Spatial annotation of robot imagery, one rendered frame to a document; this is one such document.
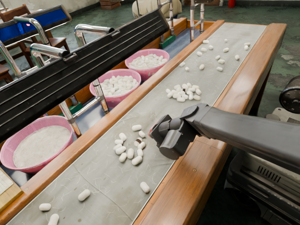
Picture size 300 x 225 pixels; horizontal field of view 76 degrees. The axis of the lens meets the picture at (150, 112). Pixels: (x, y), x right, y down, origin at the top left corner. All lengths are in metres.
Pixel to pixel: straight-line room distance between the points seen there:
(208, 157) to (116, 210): 0.31
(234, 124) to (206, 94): 0.55
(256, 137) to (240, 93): 0.58
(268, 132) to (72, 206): 0.54
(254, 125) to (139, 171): 0.40
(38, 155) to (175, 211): 0.54
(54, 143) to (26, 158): 0.11
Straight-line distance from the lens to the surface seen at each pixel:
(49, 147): 0.86
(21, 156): 0.89
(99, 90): 0.78
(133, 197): 0.60
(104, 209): 0.61
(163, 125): 0.59
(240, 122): 0.37
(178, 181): 0.58
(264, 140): 0.31
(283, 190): 1.12
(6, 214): 0.72
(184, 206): 0.55
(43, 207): 0.68
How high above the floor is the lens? 1.27
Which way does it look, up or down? 41 degrees down
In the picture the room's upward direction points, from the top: 9 degrees counter-clockwise
